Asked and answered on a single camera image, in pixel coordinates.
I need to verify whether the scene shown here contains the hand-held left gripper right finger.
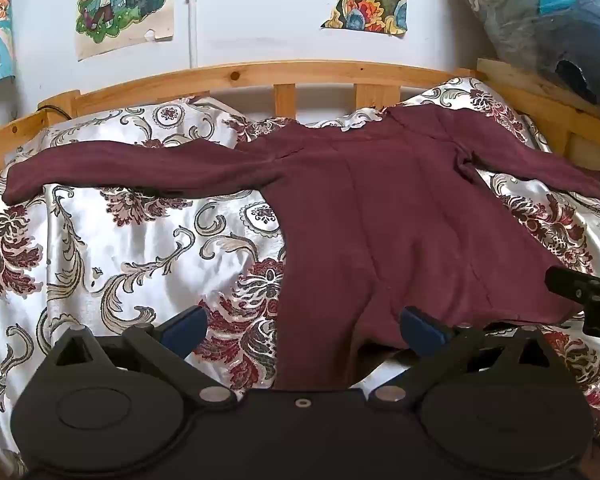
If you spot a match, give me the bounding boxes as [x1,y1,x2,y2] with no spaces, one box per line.
[369,306,561,409]

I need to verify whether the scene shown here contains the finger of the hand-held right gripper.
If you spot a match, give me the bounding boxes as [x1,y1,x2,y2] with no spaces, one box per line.
[545,266,600,344]

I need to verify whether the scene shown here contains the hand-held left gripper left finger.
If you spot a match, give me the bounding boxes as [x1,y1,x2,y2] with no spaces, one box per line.
[44,304,237,409]

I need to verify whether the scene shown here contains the maroon knit sweater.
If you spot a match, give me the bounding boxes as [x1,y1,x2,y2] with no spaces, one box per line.
[2,106,600,392]

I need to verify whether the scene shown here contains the floral satin bedspread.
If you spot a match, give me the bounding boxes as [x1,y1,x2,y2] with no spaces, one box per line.
[0,76,600,480]

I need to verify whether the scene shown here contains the rolled blue grey quilt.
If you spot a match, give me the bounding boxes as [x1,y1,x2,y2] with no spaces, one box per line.
[454,0,600,107]

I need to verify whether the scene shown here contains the black cable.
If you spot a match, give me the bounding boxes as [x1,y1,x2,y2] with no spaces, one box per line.
[36,102,75,122]

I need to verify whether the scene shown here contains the wooden bed frame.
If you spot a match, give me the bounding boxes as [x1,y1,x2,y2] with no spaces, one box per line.
[0,57,600,201]

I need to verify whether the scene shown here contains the white wall pipe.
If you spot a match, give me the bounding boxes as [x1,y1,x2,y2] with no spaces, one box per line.
[185,0,202,69]

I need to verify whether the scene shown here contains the cartoon figure green wall poster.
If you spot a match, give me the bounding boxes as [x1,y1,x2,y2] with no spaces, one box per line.
[75,0,176,62]

